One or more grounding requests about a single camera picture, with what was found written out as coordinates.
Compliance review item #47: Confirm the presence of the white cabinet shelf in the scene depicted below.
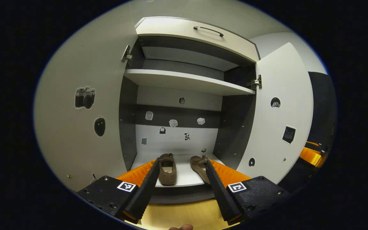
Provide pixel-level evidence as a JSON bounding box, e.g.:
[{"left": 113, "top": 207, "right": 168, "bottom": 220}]
[{"left": 124, "top": 69, "right": 256, "bottom": 96}]

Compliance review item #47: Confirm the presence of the white cabinet door calendar sticker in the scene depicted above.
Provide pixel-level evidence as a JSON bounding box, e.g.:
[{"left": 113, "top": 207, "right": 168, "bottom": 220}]
[{"left": 237, "top": 42, "right": 314, "bottom": 185}]

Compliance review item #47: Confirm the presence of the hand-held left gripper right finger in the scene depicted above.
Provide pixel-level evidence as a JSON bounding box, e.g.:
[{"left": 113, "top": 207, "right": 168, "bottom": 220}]
[{"left": 205, "top": 159, "right": 291, "bottom": 225}]

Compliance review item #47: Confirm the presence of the white cabinet door camera sticker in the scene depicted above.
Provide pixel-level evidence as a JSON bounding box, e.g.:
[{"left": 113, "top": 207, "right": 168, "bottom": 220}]
[{"left": 33, "top": 3, "right": 139, "bottom": 192}]

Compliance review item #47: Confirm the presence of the white cabinet drawer front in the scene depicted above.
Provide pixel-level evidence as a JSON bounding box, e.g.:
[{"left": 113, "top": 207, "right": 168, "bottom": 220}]
[{"left": 135, "top": 17, "right": 260, "bottom": 63}]

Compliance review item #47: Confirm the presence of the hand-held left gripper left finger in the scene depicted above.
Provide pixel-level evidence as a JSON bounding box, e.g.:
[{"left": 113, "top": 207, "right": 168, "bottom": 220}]
[{"left": 76, "top": 159, "right": 160, "bottom": 224}]

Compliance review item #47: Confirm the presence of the black drawer handle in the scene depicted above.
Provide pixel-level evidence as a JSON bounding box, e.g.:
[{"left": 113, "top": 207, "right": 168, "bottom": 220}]
[{"left": 193, "top": 26, "right": 224, "bottom": 37}]

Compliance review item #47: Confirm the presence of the metal door hinge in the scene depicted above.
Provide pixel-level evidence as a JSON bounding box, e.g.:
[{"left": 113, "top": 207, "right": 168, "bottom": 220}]
[
  {"left": 247, "top": 74, "right": 263, "bottom": 90},
  {"left": 121, "top": 45, "right": 133, "bottom": 63}
]

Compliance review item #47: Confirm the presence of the brown slip-on shoe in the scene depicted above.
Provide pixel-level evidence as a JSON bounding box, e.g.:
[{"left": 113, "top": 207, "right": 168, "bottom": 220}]
[
  {"left": 157, "top": 153, "right": 177, "bottom": 186},
  {"left": 190, "top": 155, "right": 211, "bottom": 185}
]

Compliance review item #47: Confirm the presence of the white grey shoe cabinet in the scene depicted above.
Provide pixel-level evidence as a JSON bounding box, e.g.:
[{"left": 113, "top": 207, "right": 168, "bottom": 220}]
[{"left": 119, "top": 17, "right": 261, "bottom": 205}]

